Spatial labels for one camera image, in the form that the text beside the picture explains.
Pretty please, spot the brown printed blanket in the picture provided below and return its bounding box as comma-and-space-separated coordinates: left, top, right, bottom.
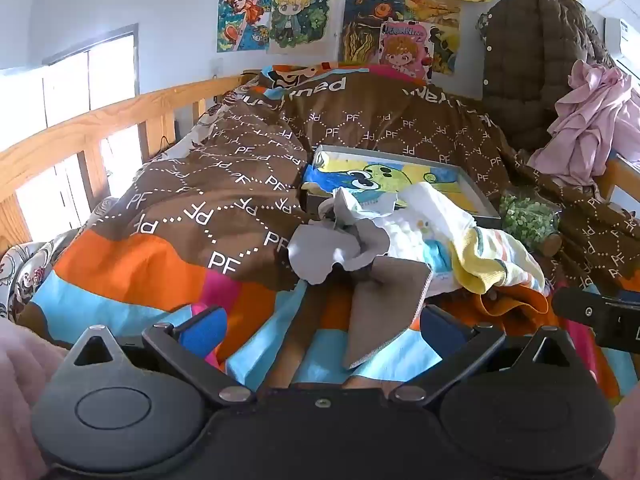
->
15, 62, 640, 411

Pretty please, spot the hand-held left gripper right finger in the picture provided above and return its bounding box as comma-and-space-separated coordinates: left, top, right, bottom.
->
390, 305, 581, 406

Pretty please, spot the white air conditioner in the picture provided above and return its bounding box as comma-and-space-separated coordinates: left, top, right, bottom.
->
602, 15, 640, 66

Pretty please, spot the wooden bed rail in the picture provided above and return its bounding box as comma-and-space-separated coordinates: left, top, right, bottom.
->
597, 155, 640, 211
0, 72, 261, 256

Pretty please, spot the white blue-print gauze towel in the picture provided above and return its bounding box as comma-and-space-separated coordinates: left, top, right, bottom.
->
372, 182, 483, 297

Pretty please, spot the pink garment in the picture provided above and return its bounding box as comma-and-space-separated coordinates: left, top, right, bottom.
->
527, 60, 640, 188

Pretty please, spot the taupe cloth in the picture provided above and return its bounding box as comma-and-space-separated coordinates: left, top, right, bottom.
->
342, 257, 433, 371

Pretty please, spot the yellow striped cloth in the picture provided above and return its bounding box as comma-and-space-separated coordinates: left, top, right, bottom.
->
450, 227, 548, 296

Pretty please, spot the group of cartoon wall drawings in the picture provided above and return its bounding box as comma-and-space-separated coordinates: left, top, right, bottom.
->
217, 0, 583, 86

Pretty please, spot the window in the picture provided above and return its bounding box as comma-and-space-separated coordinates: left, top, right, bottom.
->
0, 25, 138, 241

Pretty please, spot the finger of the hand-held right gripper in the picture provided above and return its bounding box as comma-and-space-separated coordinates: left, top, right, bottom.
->
551, 285, 640, 356

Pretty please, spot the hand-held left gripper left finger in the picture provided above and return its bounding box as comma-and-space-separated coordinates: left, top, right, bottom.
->
65, 306, 253, 407

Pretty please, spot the grey tray with cartoon lining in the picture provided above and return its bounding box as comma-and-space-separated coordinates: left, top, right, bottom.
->
300, 144, 502, 231

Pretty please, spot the brown puffer jacket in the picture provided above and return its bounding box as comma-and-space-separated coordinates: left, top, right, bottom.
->
477, 0, 621, 151

